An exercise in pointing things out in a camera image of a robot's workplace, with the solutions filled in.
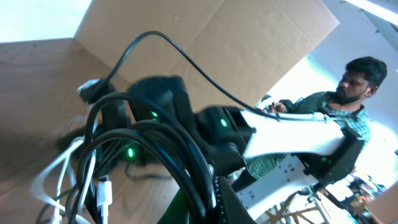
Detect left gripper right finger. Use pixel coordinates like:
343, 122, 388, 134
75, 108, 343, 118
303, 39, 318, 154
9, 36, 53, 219
214, 176, 256, 224

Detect white USB cable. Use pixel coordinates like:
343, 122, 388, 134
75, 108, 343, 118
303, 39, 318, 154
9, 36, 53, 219
30, 118, 113, 224

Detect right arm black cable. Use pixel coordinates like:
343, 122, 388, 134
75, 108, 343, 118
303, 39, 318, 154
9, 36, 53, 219
102, 30, 327, 123

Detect right side cardboard panel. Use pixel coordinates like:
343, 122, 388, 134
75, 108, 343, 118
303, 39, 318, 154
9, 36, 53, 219
75, 0, 339, 110

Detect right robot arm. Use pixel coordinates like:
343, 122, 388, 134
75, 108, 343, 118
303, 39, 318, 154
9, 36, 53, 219
127, 75, 365, 184

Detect thick black USB cable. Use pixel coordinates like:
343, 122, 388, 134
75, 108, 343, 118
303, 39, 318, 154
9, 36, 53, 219
67, 91, 218, 224

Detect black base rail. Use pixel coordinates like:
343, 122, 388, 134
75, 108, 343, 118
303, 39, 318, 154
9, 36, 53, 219
236, 154, 329, 220

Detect man in plaid shirt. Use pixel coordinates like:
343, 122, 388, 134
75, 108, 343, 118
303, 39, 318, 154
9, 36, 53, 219
232, 56, 387, 192

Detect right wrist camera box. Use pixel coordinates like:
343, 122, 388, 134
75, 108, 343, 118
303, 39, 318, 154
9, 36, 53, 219
77, 79, 109, 105

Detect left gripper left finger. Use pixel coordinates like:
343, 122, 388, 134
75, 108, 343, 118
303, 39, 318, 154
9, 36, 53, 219
157, 190, 190, 224

